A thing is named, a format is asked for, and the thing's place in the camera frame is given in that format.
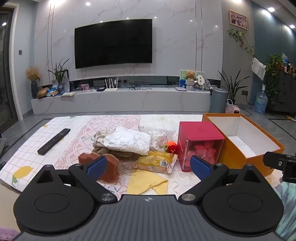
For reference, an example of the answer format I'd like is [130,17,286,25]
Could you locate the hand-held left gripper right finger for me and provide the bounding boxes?
[178,155,263,205]

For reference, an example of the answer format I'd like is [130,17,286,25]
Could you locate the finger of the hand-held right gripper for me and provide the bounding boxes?
[263,151,287,169]

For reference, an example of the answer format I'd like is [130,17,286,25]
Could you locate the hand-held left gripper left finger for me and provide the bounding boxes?
[35,156,117,204]

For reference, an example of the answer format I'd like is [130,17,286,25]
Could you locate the brown sponge blocks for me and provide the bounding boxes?
[78,152,120,184]

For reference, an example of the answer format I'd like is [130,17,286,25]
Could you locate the orange cardboard box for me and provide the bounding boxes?
[202,113,285,178]

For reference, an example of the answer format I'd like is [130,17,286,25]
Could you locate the white bag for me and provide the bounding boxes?
[102,127,151,156]

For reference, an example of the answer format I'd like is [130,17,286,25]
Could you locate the yellow snack packet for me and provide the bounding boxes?
[134,151,178,174]

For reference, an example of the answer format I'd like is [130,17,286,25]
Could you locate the yellow cloth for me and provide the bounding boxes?
[126,168,169,195]

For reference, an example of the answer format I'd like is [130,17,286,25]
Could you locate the red box with clear window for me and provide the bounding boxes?
[177,121,225,172]

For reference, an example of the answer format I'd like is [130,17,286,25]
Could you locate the red orange crocheted toy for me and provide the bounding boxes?
[163,141,178,154]

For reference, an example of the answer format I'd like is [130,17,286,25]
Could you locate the lemon print lace tablecloth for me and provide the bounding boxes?
[0,114,286,202]

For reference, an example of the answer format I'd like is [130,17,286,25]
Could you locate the teal patterned cloth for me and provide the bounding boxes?
[275,181,296,241]

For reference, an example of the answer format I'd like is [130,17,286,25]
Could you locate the black remote control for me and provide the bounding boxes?
[37,128,71,155]

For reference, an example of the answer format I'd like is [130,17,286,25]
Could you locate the clear plastic bag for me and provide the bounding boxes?
[138,125,176,152]

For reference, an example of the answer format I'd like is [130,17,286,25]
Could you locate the blue water jug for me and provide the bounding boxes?
[253,91,269,115]

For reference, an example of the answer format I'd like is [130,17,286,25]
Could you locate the woven basket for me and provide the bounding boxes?
[225,99,235,114]

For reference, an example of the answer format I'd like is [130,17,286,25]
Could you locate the dark drawer cabinet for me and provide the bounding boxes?
[268,70,296,117]

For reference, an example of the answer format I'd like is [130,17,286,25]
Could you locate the grey trash can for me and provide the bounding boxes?
[210,86,228,114]

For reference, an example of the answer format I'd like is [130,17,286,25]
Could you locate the marble television console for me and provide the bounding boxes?
[31,87,212,115]

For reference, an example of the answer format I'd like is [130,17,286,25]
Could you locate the white wifi router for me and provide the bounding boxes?
[104,78,118,92]

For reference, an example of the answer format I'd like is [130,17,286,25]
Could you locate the long leaf potted plant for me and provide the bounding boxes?
[218,70,251,105]

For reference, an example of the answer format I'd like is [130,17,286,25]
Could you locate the leafy pothos plant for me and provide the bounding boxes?
[265,54,285,105]

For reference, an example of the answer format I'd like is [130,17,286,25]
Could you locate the brown round ornament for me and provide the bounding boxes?
[37,88,50,99]

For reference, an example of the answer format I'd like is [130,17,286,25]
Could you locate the white hanging cloth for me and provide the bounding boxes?
[251,57,267,81]

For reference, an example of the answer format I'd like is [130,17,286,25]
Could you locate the green greeting card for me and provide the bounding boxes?
[180,70,203,88]

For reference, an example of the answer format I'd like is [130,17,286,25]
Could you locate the group of assorted bottles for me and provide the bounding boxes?
[281,53,296,77]

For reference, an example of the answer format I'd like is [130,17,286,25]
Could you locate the green plant in blue vase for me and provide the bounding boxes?
[47,58,70,95]

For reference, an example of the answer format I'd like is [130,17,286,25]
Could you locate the dark vase with dried flowers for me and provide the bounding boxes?
[25,66,41,99]

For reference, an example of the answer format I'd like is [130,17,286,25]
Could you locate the purple cloth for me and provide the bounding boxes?
[0,228,20,241]

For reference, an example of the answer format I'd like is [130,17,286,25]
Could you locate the black flat screen television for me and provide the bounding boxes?
[74,19,153,69]

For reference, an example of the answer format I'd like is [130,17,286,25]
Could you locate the trailing vine plant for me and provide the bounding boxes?
[228,29,255,59]

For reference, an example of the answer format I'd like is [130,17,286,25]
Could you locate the glass sliding door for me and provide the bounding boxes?
[0,6,19,135]

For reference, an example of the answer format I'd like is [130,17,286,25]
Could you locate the black cables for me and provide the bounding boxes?
[128,84,152,90]

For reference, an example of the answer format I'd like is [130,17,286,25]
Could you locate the black picture frame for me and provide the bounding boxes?
[59,69,69,92]

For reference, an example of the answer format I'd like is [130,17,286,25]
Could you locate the wooden framed wall photo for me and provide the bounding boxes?
[228,10,249,31]

